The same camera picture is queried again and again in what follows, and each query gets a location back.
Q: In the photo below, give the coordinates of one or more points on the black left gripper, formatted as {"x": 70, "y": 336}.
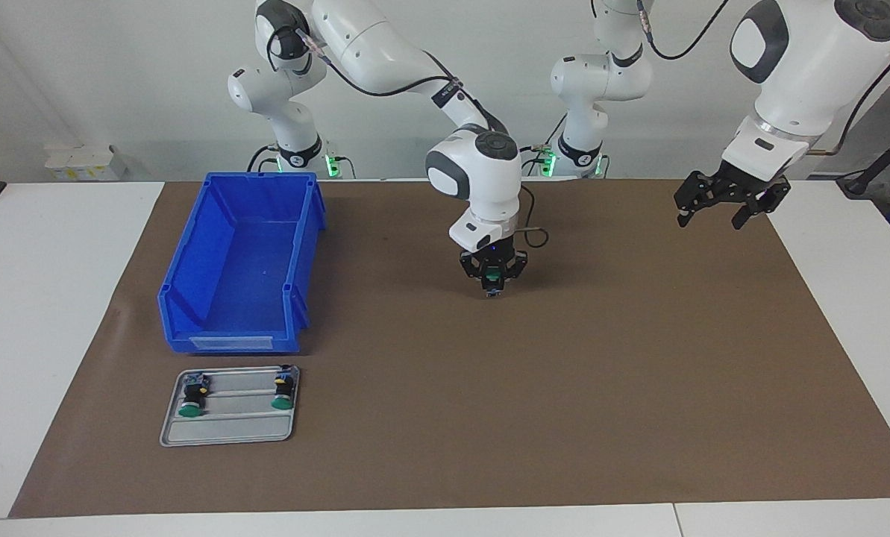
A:
{"x": 743, "y": 179}

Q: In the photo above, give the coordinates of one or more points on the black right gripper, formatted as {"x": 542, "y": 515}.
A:
{"x": 493, "y": 261}

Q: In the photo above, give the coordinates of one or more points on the green push button switch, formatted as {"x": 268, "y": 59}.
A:
{"x": 282, "y": 401}
{"x": 494, "y": 282}
{"x": 189, "y": 406}

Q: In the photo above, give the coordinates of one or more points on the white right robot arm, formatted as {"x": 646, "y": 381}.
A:
{"x": 482, "y": 171}

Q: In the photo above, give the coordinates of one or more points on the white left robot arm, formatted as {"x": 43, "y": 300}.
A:
{"x": 810, "y": 67}

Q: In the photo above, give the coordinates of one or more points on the brown table mat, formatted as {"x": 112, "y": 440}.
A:
{"x": 489, "y": 410}

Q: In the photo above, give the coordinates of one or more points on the black stand pole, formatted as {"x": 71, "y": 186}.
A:
{"x": 888, "y": 156}

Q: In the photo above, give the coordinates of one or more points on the blue plastic storage bin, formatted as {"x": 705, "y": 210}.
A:
{"x": 243, "y": 283}

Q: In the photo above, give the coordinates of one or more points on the silver metal tray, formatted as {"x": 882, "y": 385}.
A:
{"x": 228, "y": 429}

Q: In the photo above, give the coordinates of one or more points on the white cardboard box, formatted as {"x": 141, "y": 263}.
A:
{"x": 86, "y": 160}

